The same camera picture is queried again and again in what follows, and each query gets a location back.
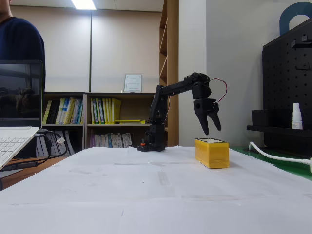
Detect yellow box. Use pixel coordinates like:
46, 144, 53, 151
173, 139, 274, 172
194, 137, 230, 169

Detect white paper sheet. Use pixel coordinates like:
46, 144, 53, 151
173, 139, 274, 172
0, 194, 312, 234
126, 145, 244, 166
0, 162, 164, 205
158, 156, 312, 199
56, 146, 156, 167

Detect black box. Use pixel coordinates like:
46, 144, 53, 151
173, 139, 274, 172
251, 109, 293, 127

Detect tall wooden bookshelf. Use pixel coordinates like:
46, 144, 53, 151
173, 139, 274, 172
159, 0, 179, 148

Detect black orange table clamp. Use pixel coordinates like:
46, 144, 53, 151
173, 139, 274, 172
137, 138, 149, 153

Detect flat yellow folder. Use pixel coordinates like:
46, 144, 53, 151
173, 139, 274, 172
114, 118, 146, 125

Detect framed white certificate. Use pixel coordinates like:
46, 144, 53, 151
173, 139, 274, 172
123, 74, 143, 93

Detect black pegboard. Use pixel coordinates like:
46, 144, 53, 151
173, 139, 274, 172
262, 19, 312, 156

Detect white paper sheets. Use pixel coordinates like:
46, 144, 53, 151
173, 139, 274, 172
229, 145, 312, 182

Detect small white bottle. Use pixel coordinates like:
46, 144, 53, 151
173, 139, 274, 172
291, 102, 304, 129

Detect row of low books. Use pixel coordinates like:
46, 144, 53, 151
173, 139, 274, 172
90, 132, 134, 149

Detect row of yellow binders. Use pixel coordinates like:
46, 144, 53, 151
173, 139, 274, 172
90, 97, 122, 125

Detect black pegboard hook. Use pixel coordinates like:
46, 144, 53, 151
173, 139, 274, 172
294, 63, 312, 73
291, 35, 312, 49

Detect blue arch sign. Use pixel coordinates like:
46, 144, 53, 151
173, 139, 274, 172
279, 1, 312, 37

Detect row of colourful books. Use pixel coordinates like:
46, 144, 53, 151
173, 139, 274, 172
42, 97, 85, 125

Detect ceiling light panel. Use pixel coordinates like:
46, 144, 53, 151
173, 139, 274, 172
70, 0, 96, 10

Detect white laptop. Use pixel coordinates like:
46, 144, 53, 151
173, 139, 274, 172
0, 60, 43, 171

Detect person in dark sweater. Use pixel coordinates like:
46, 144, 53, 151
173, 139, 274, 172
0, 0, 46, 94

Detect red white gripper servo wire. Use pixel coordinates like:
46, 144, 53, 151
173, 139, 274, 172
209, 78, 228, 103

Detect white power strip cable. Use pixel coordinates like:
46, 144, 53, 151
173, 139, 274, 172
249, 141, 312, 163

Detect black looped laptop cable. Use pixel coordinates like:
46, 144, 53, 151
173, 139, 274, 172
36, 129, 68, 160

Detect black usb dongle cable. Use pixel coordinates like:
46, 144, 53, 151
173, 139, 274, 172
0, 159, 51, 173

